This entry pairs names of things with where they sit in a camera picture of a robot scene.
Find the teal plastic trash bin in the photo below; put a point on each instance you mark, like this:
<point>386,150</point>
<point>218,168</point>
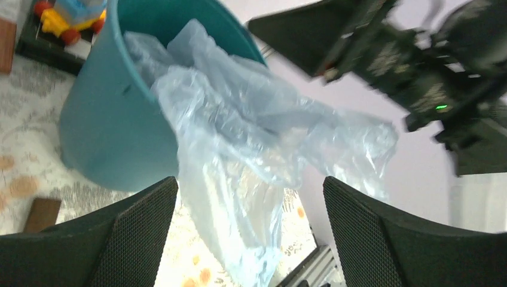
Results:
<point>111,128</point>

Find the brown wooden block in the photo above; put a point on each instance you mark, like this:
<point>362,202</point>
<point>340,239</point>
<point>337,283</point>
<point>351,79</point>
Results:
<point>8,40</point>

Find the blue toy figure on car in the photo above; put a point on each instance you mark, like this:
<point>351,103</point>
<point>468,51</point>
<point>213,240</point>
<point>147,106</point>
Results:
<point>78,11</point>

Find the light blue plastic trash bag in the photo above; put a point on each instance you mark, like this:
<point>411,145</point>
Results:
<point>244,136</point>

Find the floral patterned table mat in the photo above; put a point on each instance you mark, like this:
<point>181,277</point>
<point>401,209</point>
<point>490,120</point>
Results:
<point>32,96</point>

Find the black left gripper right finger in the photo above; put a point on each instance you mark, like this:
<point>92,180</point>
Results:
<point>380,245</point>

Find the black framed checkerboard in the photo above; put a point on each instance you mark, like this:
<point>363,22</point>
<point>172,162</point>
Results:
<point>45,48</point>

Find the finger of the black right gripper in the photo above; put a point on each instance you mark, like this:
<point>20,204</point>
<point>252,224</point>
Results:
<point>304,35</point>

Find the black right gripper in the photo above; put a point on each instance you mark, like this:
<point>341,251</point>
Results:
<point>456,75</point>

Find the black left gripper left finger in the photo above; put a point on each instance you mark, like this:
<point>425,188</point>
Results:
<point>117,245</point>

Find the yellow toy car red wheels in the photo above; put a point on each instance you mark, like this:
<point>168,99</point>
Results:
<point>52,22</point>

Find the small brown cube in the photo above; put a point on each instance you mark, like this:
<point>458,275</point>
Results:
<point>43,214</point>

